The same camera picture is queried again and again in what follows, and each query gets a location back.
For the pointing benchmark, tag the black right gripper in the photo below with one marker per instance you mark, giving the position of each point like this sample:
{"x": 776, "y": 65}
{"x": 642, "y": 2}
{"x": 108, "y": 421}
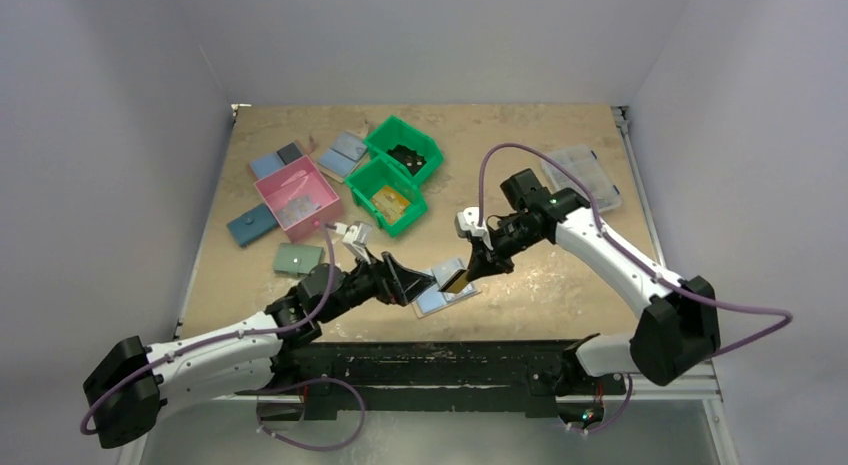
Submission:
{"x": 483, "y": 251}

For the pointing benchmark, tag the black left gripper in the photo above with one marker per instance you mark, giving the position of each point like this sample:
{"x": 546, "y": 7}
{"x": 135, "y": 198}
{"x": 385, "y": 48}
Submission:
{"x": 386, "y": 288}

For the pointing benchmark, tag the beige leather card holder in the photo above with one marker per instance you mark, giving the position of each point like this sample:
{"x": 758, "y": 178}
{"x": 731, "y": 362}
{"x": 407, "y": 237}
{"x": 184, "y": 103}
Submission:
{"x": 433, "y": 299}

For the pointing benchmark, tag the yellow card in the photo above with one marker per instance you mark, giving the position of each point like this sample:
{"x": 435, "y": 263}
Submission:
{"x": 456, "y": 283}
{"x": 390, "y": 204}

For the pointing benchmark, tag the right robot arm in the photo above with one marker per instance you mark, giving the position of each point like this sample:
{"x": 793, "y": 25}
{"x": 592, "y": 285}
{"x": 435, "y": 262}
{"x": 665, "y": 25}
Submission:
{"x": 676, "y": 329}

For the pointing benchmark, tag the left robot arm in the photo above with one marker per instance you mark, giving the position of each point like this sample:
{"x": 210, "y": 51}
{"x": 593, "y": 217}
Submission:
{"x": 135, "y": 384}

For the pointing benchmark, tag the yellow card in bin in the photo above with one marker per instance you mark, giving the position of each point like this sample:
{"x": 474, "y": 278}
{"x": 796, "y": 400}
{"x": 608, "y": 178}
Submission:
{"x": 390, "y": 204}

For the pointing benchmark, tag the green bin with yellow card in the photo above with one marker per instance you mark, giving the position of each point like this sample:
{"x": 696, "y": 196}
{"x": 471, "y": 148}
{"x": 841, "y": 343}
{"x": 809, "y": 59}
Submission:
{"x": 376, "y": 173}

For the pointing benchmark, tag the green closed card holder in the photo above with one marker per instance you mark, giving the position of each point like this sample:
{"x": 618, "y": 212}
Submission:
{"x": 296, "y": 259}

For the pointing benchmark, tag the light blue open card holder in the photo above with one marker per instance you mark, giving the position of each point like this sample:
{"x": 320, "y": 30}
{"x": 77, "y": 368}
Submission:
{"x": 343, "y": 157}

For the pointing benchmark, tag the dark blue closed card holder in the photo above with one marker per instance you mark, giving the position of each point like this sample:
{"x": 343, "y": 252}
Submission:
{"x": 252, "y": 225}

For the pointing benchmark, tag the blue grey open card holder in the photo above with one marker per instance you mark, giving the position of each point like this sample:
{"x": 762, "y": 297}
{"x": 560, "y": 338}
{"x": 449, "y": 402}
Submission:
{"x": 272, "y": 162}

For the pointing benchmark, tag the black parts in bin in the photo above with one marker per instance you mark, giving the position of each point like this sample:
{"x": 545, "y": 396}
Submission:
{"x": 409, "y": 159}

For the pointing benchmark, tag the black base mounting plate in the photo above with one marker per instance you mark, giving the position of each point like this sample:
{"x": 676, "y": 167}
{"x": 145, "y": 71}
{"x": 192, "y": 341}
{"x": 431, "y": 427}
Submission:
{"x": 519, "y": 376}

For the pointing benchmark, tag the pink box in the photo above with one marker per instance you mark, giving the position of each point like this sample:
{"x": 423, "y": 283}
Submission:
{"x": 300, "y": 198}

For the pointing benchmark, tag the green bin with black parts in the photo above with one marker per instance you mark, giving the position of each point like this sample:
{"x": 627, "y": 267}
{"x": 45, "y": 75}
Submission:
{"x": 395, "y": 131}

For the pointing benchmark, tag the clear plastic screw organizer box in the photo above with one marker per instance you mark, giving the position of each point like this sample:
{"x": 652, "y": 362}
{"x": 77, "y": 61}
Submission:
{"x": 582, "y": 162}

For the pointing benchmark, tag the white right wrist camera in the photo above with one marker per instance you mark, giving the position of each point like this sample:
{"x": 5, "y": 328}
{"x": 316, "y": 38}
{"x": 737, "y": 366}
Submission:
{"x": 469, "y": 222}

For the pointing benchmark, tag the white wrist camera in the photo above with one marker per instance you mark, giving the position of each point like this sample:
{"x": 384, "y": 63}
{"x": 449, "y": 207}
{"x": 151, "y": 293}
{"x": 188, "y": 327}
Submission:
{"x": 354, "y": 238}
{"x": 469, "y": 222}

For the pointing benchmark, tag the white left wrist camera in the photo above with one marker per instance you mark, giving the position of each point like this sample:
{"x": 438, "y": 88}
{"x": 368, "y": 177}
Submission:
{"x": 354, "y": 238}

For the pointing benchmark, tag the aluminium frame rail right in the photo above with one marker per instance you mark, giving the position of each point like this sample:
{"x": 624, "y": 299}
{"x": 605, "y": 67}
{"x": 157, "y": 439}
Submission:
{"x": 623, "y": 122}

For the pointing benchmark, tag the aluminium frame rail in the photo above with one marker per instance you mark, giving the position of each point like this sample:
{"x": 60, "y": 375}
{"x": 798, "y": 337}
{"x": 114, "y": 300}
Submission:
{"x": 659, "y": 429}
{"x": 623, "y": 122}

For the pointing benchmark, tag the aluminium front frame rail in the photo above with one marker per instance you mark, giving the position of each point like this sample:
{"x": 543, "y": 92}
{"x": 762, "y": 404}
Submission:
{"x": 659, "y": 429}

